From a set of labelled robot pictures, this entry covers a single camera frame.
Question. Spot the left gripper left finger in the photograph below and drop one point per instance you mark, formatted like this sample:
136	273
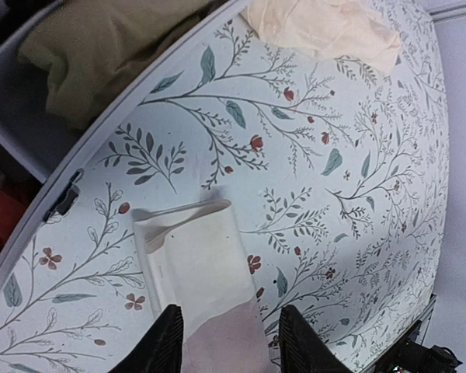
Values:
160	349

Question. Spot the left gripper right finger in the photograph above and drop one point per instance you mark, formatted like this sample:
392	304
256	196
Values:
301	349

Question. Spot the pink and white underwear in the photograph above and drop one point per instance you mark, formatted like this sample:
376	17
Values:
192	256

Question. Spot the cream beige underwear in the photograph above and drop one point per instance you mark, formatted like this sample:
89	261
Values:
327	30

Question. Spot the floral patterned table mat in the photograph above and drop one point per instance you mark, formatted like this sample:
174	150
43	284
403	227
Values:
337	175

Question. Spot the white divided organizer box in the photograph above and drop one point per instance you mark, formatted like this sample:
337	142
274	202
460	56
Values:
41	143

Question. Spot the olive rolled garment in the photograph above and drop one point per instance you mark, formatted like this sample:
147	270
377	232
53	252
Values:
92	50

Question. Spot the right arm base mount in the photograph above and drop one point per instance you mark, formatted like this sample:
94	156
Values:
408	356

